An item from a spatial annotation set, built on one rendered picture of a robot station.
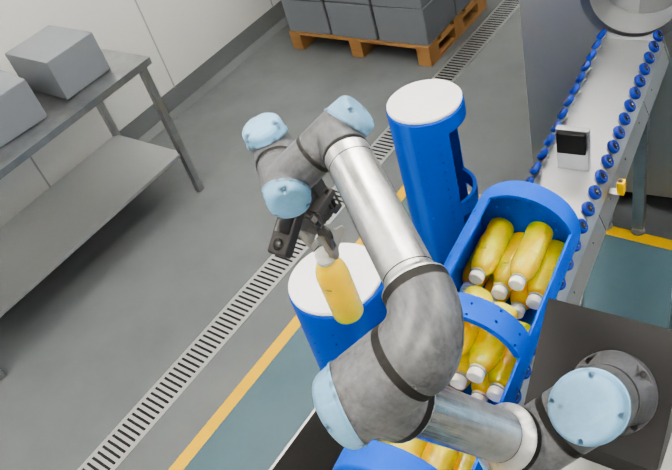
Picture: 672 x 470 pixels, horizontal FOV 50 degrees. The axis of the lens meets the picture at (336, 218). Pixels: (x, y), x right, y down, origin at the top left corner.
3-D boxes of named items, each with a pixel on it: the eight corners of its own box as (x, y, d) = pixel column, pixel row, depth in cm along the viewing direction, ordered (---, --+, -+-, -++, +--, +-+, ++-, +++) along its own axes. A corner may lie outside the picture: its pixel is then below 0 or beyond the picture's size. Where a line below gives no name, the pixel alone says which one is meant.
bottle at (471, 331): (466, 280, 171) (436, 341, 161) (495, 291, 169) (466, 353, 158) (464, 298, 176) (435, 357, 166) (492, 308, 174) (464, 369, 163)
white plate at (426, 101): (399, 132, 250) (400, 134, 251) (474, 105, 251) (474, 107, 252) (376, 95, 272) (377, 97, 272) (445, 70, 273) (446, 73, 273)
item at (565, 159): (591, 166, 230) (590, 127, 220) (587, 174, 228) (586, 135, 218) (559, 163, 235) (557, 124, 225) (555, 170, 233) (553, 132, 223)
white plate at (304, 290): (397, 250, 208) (398, 253, 208) (316, 235, 221) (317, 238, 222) (355, 323, 191) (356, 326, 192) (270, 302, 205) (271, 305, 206)
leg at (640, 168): (646, 228, 328) (651, 115, 288) (643, 237, 325) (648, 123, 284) (632, 226, 331) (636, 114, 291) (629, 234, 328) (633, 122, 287)
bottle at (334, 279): (339, 298, 164) (316, 243, 152) (368, 301, 161) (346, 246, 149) (329, 323, 160) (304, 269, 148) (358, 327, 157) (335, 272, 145)
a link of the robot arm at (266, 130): (242, 150, 120) (235, 120, 126) (268, 192, 128) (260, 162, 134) (285, 130, 120) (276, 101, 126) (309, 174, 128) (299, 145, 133)
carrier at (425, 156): (437, 300, 307) (500, 277, 308) (399, 135, 251) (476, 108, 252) (415, 257, 329) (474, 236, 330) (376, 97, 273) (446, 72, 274)
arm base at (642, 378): (665, 361, 128) (657, 366, 120) (650, 445, 129) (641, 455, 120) (579, 341, 136) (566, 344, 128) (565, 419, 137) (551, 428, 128)
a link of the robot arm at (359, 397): (598, 461, 121) (394, 384, 86) (528, 504, 126) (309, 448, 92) (565, 399, 129) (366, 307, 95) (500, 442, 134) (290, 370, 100)
